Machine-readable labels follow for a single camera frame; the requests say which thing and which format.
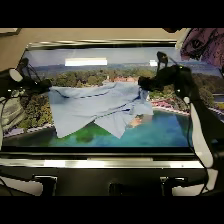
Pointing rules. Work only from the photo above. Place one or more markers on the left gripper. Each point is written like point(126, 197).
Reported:
point(41, 87)

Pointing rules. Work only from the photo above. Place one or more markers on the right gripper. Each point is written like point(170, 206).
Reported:
point(148, 83)

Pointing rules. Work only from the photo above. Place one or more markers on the blue shirt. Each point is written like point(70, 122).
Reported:
point(100, 106)

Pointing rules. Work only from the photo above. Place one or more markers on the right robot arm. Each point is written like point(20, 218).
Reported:
point(200, 110)

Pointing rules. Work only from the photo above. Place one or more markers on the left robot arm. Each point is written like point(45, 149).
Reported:
point(10, 80)

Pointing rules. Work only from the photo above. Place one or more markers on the pink printed garment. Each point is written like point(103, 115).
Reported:
point(206, 43)

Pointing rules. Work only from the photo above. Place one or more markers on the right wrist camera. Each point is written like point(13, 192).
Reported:
point(162, 58)

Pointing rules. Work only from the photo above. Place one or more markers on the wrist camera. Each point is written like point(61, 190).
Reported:
point(162, 58)
point(24, 64)

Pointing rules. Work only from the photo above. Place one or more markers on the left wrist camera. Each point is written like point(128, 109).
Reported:
point(24, 64)

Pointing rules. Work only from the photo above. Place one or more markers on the silver frame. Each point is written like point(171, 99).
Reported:
point(110, 163)

